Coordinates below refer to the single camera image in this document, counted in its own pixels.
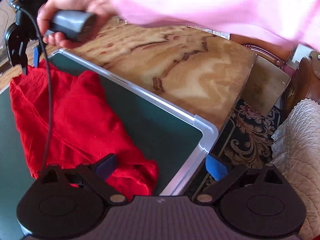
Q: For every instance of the brown wooden chair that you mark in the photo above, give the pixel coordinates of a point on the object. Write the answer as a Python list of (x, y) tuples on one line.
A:
[(310, 77)]

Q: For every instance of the dark patterned rug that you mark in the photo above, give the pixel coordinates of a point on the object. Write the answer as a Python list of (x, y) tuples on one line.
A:
[(250, 142)]

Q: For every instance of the person's right hand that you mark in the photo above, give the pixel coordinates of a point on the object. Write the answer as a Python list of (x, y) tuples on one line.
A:
[(75, 0)]

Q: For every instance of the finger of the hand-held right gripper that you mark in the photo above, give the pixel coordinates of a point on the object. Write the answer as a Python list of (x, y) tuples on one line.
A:
[(16, 50), (36, 56)]

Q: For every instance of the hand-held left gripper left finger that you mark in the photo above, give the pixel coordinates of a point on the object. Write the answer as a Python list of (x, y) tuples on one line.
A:
[(107, 166)]

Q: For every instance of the reddish wooden chair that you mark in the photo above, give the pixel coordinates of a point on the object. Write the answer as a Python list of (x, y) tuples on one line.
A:
[(265, 53)]

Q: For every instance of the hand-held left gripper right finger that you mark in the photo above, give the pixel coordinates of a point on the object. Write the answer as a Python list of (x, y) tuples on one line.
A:
[(215, 167)]

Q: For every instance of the red knit sweater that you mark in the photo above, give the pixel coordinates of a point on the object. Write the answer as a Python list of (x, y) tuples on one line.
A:
[(80, 120)]

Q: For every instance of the green board with silver frame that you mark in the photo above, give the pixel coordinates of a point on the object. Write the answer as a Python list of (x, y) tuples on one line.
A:
[(150, 130)]

